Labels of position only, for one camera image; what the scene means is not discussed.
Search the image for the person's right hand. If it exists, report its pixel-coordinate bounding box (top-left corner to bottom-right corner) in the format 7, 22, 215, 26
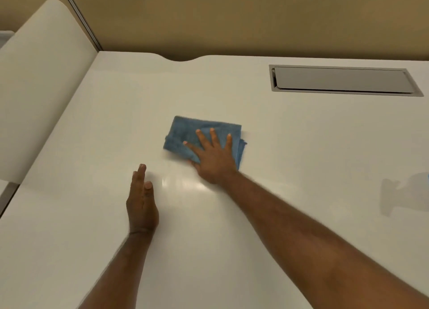
183, 128, 239, 185

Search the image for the person's left hand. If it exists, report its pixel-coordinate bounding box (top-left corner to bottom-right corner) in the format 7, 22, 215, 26
126, 163, 160, 234

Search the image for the blue microfiber cloth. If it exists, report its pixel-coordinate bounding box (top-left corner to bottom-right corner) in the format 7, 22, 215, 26
163, 116, 248, 171

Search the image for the person's right forearm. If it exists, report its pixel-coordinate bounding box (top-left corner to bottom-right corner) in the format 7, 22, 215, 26
219, 171, 429, 309

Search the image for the person's left forearm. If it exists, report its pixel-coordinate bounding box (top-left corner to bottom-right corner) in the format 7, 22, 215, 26
78, 230, 156, 309

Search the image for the white curved divider panel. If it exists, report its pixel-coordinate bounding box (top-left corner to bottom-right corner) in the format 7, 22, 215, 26
0, 0, 99, 184

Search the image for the grey metal cable hatch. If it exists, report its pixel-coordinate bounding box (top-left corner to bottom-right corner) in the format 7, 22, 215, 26
269, 64, 425, 97

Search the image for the grey metal wall strip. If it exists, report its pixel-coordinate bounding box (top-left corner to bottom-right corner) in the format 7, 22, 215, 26
58, 0, 103, 52

